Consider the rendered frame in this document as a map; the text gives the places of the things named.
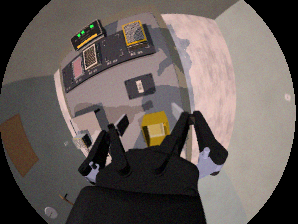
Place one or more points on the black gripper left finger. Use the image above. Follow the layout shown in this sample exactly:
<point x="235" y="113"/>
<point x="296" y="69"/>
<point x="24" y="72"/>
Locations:
<point x="96" y="159"/>

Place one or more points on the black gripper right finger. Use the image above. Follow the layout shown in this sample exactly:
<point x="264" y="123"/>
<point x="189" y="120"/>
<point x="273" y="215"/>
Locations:
<point x="212" y="154"/>

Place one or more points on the black flat pad with label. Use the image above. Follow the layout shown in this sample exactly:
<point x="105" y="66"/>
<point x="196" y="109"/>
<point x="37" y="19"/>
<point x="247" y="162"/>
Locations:
<point x="140" y="86"/>

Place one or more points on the grey base plate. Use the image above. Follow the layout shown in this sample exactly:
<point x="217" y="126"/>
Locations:
<point x="106" y="90"/>

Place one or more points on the yellow waste bin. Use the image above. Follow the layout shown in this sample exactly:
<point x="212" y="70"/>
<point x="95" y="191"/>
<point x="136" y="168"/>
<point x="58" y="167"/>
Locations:
<point x="151" y="119"/>

